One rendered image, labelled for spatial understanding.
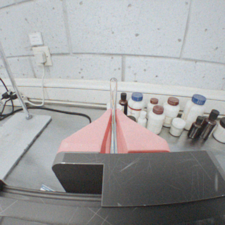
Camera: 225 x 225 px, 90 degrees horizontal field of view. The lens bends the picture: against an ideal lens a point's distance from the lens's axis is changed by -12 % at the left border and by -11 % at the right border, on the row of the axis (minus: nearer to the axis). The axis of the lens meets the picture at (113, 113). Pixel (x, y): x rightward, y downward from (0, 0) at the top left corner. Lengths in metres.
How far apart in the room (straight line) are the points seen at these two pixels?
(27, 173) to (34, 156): 0.06
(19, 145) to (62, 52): 0.41
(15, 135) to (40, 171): 0.20
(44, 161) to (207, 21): 0.71
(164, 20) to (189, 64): 0.19
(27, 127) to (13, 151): 0.11
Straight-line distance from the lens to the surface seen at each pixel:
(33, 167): 0.45
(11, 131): 0.61
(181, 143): 0.49
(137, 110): 0.47
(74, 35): 0.58
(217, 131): 0.57
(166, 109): 0.49
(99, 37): 0.55
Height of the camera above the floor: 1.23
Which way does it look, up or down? 37 degrees down
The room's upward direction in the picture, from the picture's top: straight up
